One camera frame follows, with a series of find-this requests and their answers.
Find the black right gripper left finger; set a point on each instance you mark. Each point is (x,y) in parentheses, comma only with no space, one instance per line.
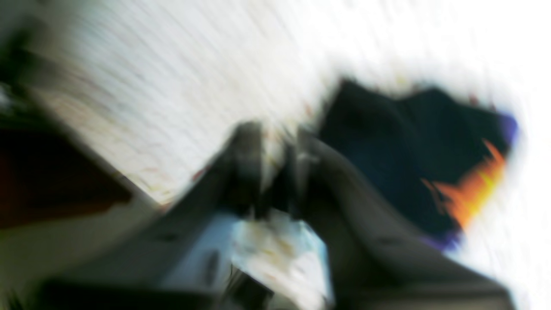
(181,260)

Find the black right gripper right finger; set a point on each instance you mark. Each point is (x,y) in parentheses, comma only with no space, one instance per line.
(378,260)

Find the black t-shirt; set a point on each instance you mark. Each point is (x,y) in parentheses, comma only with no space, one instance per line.
(436,161)

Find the terrazzo pattern tablecloth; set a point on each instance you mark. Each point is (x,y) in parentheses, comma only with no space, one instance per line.
(154,86)

